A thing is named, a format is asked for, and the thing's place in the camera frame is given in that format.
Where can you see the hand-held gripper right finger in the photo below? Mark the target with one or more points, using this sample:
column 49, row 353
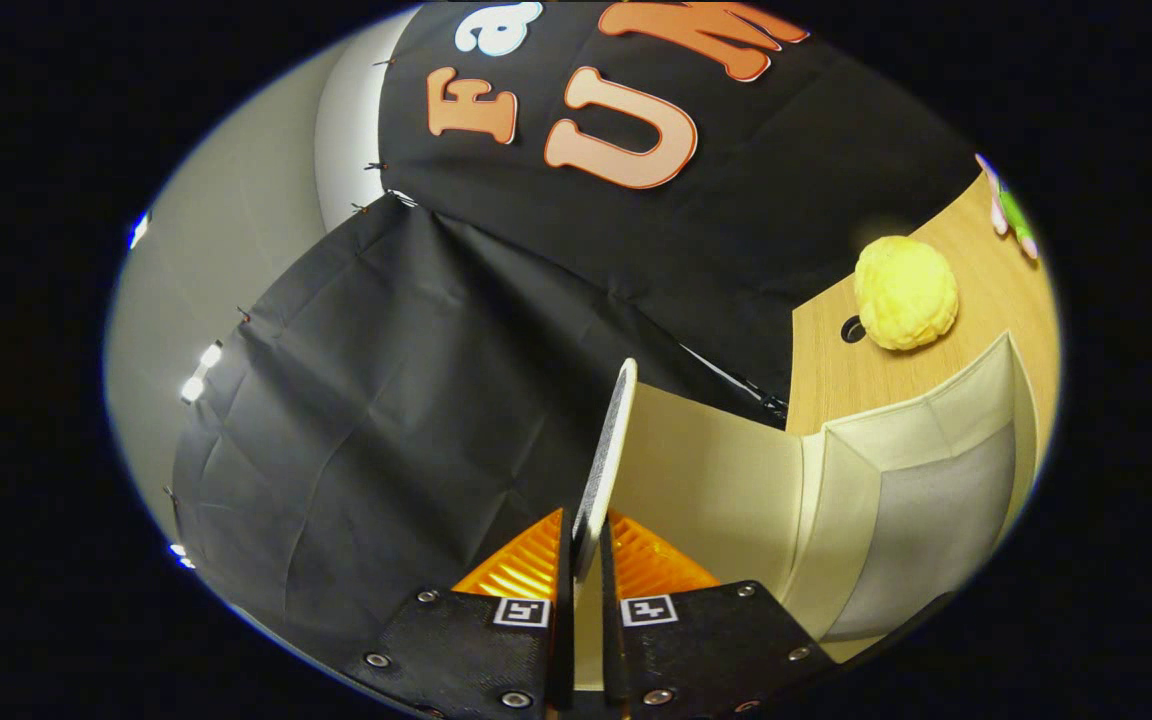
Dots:
column 610, row 620

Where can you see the green and pink plush toy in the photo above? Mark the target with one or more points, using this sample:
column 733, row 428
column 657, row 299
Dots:
column 1014, row 210

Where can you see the black backdrop cloth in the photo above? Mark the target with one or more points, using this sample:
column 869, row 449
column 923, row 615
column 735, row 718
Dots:
column 416, row 400

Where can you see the yellow bun-shaped plush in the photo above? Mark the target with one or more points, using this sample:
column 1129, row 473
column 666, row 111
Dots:
column 906, row 292

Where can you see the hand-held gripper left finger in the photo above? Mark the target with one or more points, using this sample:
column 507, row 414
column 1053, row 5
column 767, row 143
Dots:
column 563, row 600

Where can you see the cream fabric storage box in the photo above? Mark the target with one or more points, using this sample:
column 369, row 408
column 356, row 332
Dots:
column 716, row 470

